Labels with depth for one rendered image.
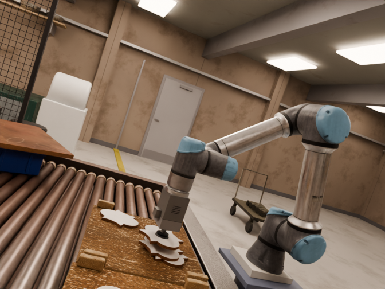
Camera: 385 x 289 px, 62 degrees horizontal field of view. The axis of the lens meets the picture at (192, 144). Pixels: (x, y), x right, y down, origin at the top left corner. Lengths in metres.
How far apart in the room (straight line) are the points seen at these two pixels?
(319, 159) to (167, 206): 0.52
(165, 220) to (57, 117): 4.11
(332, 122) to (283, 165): 8.82
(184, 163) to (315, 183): 0.46
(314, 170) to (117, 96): 7.25
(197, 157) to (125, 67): 7.29
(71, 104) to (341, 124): 4.25
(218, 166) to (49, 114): 4.16
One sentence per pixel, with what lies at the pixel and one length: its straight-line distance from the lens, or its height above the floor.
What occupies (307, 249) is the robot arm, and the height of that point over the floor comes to 1.06.
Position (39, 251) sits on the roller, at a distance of 0.90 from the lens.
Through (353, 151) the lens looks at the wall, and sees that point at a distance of 11.32.
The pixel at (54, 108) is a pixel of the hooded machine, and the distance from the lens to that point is 4.94.
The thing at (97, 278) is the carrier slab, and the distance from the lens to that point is 0.81.
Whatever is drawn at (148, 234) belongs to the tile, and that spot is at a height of 0.99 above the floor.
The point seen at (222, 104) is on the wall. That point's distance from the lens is 8.73.
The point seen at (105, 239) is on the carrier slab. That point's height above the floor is 0.94.
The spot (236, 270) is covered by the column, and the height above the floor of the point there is 0.87.
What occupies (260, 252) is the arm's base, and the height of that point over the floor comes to 0.95.
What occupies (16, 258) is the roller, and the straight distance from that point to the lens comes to 0.87.
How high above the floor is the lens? 1.35
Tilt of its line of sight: 4 degrees down
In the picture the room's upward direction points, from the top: 19 degrees clockwise
